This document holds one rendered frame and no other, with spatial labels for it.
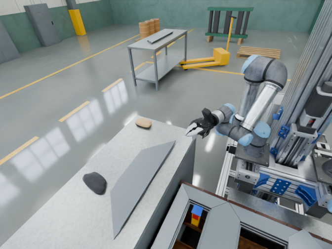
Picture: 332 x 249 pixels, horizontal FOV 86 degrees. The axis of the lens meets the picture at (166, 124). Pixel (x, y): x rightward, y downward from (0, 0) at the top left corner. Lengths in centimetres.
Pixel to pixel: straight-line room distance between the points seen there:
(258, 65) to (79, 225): 129
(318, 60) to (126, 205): 131
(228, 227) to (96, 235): 75
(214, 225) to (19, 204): 236
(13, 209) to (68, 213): 177
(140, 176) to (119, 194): 16
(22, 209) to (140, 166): 192
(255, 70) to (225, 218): 90
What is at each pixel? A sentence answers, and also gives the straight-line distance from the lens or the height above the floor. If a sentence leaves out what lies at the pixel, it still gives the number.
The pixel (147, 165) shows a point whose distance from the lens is 123.
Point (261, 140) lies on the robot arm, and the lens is 132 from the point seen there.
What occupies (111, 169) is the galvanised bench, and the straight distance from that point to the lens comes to 130.
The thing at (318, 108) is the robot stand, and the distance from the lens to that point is 132.
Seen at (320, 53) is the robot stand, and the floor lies 170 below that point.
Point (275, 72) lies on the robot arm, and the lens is 110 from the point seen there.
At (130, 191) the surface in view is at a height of 107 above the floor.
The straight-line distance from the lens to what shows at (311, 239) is 144.
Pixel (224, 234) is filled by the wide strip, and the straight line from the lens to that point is 127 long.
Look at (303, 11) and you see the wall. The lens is 1048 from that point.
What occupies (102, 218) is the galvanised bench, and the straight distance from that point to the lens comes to 114.
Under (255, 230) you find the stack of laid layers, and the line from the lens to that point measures 135.
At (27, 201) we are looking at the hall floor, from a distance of 292.
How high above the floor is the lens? 204
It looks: 39 degrees down
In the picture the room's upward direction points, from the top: 3 degrees counter-clockwise
